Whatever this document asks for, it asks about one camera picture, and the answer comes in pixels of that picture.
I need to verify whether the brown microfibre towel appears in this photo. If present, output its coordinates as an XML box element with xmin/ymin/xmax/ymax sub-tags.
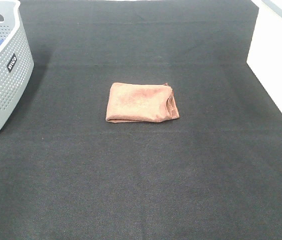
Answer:
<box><xmin>105</xmin><ymin>82</ymin><xmax>180</xmax><ymax>123</ymax></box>

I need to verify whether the black table cover cloth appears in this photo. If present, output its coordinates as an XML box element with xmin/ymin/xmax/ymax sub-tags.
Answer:
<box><xmin>0</xmin><ymin>0</ymin><xmax>282</xmax><ymax>240</ymax></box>

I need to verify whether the grey perforated laundry basket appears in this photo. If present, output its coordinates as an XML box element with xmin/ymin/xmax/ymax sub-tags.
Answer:
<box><xmin>0</xmin><ymin>0</ymin><xmax>34</xmax><ymax>130</ymax></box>

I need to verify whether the white storage bin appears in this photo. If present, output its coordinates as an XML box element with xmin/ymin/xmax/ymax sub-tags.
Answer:
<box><xmin>246</xmin><ymin>0</ymin><xmax>282</xmax><ymax>113</ymax></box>

